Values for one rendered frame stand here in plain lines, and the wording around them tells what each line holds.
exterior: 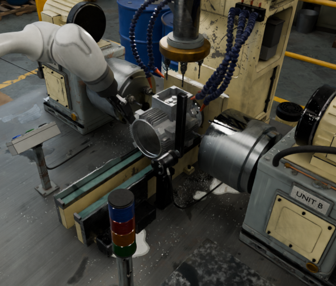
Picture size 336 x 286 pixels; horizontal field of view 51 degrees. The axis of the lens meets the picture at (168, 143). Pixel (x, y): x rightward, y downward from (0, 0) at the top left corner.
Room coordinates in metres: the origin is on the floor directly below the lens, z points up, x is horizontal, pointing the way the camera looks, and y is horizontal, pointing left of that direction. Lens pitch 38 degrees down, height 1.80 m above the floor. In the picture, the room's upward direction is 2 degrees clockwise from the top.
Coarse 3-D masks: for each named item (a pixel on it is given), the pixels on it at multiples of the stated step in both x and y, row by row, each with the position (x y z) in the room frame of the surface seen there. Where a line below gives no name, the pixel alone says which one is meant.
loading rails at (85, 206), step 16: (192, 144) 1.14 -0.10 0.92; (112, 160) 1.00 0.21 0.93; (128, 160) 1.03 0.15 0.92; (144, 160) 1.07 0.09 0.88; (192, 160) 1.15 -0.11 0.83; (96, 176) 0.93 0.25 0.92; (112, 176) 0.94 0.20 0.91; (128, 176) 1.00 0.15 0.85; (144, 176) 0.92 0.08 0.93; (176, 176) 1.07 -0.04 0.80; (64, 192) 0.83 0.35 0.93; (80, 192) 0.84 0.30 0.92; (96, 192) 0.88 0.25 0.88; (144, 192) 0.91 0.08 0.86; (64, 208) 0.78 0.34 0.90; (80, 208) 0.83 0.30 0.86; (96, 208) 0.78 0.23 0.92; (64, 224) 0.79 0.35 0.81; (80, 224) 0.72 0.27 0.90; (96, 224) 0.74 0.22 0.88; (80, 240) 0.73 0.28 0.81
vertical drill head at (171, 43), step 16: (176, 0) 1.16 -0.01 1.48; (192, 0) 1.14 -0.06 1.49; (176, 16) 1.16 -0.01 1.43; (192, 16) 1.14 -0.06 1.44; (176, 32) 1.15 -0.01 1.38; (192, 32) 1.15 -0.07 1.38; (160, 48) 1.16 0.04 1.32; (176, 48) 1.13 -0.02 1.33; (192, 48) 1.12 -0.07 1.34; (208, 48) 1.14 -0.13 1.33
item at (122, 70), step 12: (108, 60) 1.38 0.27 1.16; (120, 60) 1.39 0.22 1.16; (120, 72) 1.29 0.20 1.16; (132, 72) 1.28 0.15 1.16; (144, 72) 1.33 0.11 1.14; (120, 84) 1.23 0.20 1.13; (132, 84) 1.27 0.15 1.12; (144, 84) 1.32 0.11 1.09; (96, 96) 1.27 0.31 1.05; (132, 96) 1.24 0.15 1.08; (144, 96) 1.32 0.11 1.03; (108, 108) 1.22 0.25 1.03; (132, 108) 1.27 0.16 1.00; (144, 108) 1.31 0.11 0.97; (120, 120) 1.22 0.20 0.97
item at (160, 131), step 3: (192, 108) 1.14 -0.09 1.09; (189, 111) 1.13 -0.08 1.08; (192, 111) 1.13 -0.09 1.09; (195, 111) 1.14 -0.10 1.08; (138, 114) 1.09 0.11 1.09; (192, 114) 1.12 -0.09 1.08; (195, 114) 1.13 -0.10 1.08; (135, 117) 1.07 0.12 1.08; (138, 117) 1.08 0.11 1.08; (135, 120) 1.07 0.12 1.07; (156, 129) 1.00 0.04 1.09; (159, 129) 1.00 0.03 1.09; (162, 129) 1.00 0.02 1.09; (156, 132) 1.00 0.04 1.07; (159, 132) 0.99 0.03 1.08; (162, 132) 0.99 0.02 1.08; (159, 135) 0.99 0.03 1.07; (135, 144) 1.08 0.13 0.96; (135, 147) 1.08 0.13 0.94
